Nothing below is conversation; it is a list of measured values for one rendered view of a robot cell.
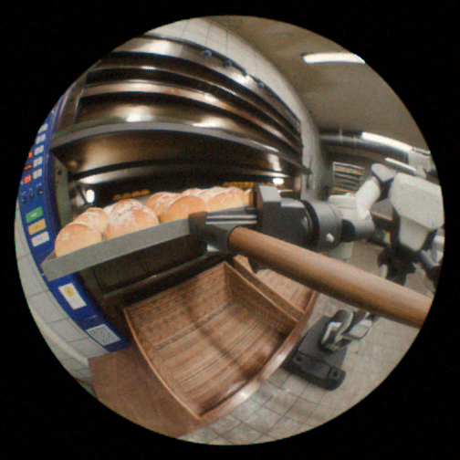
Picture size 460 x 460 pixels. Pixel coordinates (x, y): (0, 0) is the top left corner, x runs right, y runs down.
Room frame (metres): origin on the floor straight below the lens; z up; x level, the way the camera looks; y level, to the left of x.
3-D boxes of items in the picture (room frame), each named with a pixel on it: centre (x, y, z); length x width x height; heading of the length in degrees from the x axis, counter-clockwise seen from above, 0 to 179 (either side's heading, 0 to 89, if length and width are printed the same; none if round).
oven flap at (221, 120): (0.83, -0.17, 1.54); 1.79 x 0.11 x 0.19; 134
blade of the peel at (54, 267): (0.33, 0.18, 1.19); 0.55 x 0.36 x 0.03; 134
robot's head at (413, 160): (0.14, -0.70, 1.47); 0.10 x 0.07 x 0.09; 15
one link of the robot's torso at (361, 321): (0.14, -0.73, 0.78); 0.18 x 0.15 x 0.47; 44
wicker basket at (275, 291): (0.65, -0.37, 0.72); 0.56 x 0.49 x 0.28; 135
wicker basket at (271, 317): (0.23, 0.06, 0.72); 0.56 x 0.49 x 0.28; 135
